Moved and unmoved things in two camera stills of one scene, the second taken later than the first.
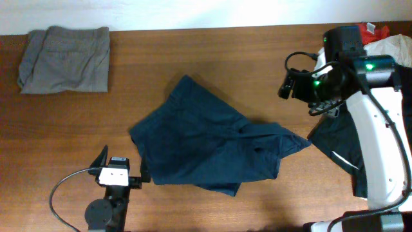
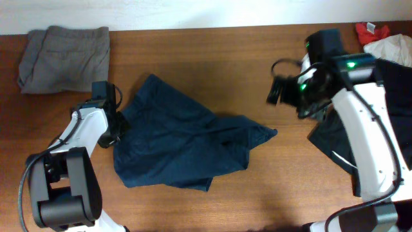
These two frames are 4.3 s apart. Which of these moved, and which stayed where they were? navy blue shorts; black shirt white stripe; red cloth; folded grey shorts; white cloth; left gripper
Moved: navy blue shorts; left gripper
Stayed: folded grey shorts; black shirt white stripe; red cloth; white cloth
